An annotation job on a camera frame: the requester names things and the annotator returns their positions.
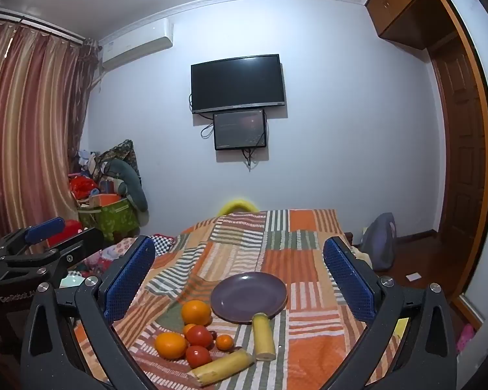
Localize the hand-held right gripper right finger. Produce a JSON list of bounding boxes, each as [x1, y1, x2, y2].
[[323, 236, 458, 390]]

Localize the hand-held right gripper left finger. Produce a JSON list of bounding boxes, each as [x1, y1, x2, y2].
[[20, 235, 163, 390]]

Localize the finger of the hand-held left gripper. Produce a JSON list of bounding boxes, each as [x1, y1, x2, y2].
[[0, 216, 64, 255], [41, 227, 105, 273]]

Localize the large orange with sticker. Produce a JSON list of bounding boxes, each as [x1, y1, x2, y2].
[[181, 300, 212, 326]]

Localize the red tomato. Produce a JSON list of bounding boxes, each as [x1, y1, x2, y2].
[[186, 345, 213, 369], [185, 325, 214, 349]]

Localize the purple plate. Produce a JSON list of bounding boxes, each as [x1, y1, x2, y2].
[[210, 272, 289, 325]]

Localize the red plastic bag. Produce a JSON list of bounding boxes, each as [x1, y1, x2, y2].
[[49, 219, 84, 248]]

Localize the floral quilt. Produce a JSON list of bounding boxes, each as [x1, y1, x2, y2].
[[71, 236, 141, 289]]

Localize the mint green bowl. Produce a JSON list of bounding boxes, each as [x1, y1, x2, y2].
[[59, 274, 86, 289]]

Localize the green storage box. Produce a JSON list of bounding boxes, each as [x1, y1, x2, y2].
[[78, 199, 141, 241]]

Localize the orange box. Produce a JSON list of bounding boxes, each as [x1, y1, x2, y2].
[[88, 193, 123, 210]]

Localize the checkered cloth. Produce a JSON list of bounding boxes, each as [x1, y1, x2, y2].
[[148, 233, 177, 257]]

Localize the grey purple backpack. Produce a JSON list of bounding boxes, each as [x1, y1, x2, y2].
[[360, 212, 397, 271]]

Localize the striped patchwork blanket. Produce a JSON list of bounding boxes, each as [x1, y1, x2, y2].
[[71, 209, 403, 390]]

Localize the grey plush toy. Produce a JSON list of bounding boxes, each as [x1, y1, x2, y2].
[[103, 158, 149, 225]]

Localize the dark patterned cloth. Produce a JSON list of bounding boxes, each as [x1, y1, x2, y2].
[[100, 139, 141, 179]]

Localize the striped red curtain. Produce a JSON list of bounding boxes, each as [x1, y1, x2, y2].
[[0, 18, 100, 261]]

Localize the pink slipper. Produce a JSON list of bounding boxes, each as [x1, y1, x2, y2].
[[455, 324, 476, 352]]

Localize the yellow stool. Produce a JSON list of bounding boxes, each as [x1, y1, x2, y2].
[[217, 198, 258, 216]]

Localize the brown wooden door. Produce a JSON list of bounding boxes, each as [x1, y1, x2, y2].
[[426, 34, 488, 293]]

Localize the white air conditioner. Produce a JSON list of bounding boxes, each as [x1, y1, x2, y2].
[[99, 18, 175, 70]]

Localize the wooden overhead cabinet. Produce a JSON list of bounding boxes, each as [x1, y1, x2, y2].
[[365, 0, 450, 50]]

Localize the black cable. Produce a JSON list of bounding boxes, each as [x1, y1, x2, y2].
[[200, 114, 216, 139], [242, 148, 261, 171]]

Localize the small black wall monitor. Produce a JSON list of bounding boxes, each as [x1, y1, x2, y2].
[[212, 109, 268, 151]]

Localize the black wall television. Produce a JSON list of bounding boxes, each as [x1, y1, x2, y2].
[[190, 54, 286, 114]]

